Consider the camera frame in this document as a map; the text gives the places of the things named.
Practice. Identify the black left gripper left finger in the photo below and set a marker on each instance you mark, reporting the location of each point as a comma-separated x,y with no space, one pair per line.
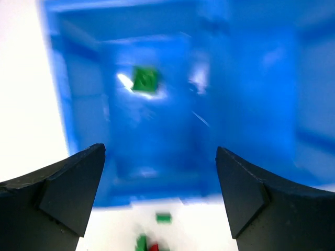
49,209

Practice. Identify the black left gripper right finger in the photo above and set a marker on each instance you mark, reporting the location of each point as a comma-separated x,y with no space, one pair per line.
268,212

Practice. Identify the small green lego brick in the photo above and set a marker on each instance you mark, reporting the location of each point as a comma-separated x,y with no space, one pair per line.
145,79

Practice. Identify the long green lego plate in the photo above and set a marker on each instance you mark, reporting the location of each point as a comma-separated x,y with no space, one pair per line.
141,243

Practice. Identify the small flat green lego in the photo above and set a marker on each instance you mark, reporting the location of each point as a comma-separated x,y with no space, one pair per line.
163,217

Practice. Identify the red rounded lego brick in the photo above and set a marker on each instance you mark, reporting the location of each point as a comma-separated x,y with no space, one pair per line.
154,247

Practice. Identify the blue plastic divided bin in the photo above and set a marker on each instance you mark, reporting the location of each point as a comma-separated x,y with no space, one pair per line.
255,77

